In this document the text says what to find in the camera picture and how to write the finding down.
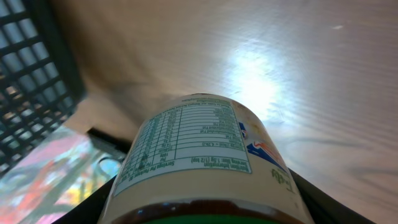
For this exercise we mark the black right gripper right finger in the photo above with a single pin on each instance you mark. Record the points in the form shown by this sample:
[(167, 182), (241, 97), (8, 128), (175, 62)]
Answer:
[(323, 208)]

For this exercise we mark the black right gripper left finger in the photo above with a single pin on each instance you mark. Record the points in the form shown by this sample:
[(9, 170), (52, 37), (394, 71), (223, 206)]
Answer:
[(89, 211)]

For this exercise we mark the green lid jar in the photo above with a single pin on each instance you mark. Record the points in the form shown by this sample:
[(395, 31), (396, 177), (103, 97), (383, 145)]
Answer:
[(204, 159)]

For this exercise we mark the dark grey plastic basket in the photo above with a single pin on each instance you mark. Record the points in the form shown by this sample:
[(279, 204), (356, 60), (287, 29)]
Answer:
[(40, 82)]

